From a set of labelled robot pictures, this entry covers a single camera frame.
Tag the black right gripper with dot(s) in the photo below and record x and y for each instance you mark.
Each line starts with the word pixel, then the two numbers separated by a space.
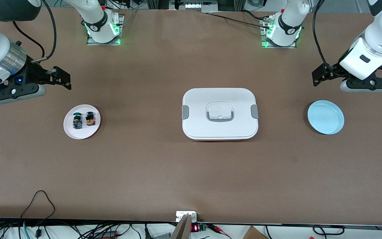
pixel 33 73

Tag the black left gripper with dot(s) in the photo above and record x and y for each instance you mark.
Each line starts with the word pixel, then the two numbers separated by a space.
pixel 333 70

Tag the orange push button switch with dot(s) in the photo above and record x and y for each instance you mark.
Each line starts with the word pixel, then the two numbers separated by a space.
pixel 91 120

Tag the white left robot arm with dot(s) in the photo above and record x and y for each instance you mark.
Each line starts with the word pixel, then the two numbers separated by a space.
pixel 380 36

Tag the brown cardboard box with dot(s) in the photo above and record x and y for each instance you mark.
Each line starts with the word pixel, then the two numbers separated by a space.
pixel 254 233

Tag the light blue round plate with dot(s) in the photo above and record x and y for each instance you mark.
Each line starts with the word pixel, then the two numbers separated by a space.
pixel 325 118

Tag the white round plate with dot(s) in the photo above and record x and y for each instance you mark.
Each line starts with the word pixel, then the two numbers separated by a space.
pixel 81 132

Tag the metal rack behind table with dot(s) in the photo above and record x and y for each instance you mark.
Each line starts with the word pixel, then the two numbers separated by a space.
pixel 194 5

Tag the grey slanted beam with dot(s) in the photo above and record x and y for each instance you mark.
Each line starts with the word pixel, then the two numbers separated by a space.
pixel 181 229

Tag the circuit board red display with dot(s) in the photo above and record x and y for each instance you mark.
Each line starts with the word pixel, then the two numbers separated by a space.
pixel 197 228

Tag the green push button switch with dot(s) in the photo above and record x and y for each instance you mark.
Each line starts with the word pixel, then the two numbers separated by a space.
pixel 77 121

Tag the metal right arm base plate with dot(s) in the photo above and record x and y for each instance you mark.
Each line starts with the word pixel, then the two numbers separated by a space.
pixel 93 43

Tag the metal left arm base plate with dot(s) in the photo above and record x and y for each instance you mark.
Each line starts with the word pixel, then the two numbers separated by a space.
pixel 277 46

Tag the white metal bracket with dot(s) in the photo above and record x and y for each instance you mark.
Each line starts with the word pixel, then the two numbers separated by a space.
pixel 179 215

